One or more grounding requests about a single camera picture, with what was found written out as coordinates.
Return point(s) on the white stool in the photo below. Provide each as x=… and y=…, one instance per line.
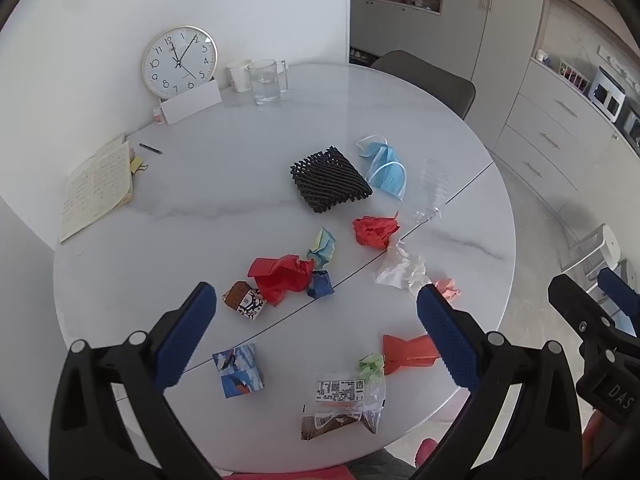
x=607, y=245

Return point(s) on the open notebook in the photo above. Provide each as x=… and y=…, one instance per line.
x=95, y=185

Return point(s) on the white wall socket rail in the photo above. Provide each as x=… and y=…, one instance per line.
x=615, y=62

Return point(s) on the blue yellow paper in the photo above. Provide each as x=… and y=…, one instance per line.
x=322, y=250

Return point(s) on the small red paper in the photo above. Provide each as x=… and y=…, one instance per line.
x=372, y=230

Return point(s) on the grey chair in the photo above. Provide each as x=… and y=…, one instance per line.
x=425, y=80

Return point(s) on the pink paper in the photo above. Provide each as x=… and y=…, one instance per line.
x=447, y=290

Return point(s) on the blue picture paper box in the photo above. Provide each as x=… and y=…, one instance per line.
x=240, y=370

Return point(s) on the white countertop oven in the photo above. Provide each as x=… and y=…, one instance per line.
x=606, y=92

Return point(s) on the white tissue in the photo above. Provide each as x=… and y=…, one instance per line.
x=400, y=270

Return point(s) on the large red paper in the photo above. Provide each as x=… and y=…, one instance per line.
x=280, y=275

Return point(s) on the small pink bottle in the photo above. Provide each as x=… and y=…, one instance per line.
x=159, y=117

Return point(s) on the spice rack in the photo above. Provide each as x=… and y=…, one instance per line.
x=572, y=75

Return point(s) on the black foam net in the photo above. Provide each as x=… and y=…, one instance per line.
x=330, y=180

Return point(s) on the blue wrapper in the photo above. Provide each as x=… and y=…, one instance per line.
x=320, y=285

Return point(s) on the orange paper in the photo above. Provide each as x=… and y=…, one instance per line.
x=407, y=352

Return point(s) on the grey drawer cabinet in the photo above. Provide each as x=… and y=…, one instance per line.
x=555, y=135

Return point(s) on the silver countertop oven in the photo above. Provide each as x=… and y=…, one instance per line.
x=632, y=125

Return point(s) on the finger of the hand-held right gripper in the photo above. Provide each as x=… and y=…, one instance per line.
x=575, y=300
x=620, y=295

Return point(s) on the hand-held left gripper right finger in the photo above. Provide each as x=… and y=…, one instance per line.
x=445, y=330

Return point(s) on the brown snack wrapper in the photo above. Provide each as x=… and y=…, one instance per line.
x=325, y=425

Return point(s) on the round wall clock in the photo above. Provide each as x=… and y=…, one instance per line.
x=180, y=60

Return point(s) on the grey tall cabinet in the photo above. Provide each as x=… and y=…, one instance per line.
x=495, y=35

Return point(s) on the blue face mask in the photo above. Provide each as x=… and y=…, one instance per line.
x=387, y=170

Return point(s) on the clear plastic bottle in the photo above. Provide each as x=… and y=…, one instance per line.
x=432, y=190

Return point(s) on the glass mug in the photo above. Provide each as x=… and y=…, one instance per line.
x=265, y=85

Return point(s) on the black pen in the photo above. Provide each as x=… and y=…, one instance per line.
x=150, y=148

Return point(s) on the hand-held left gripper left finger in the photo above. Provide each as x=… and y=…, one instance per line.
x=187, y=335

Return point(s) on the green paper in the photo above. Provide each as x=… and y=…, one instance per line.
x=371, y=365

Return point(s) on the grey quilted pants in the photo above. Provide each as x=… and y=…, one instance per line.
x=380, y=467

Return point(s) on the clear labelled plastic wrapper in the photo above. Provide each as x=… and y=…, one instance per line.
x=345, y=392

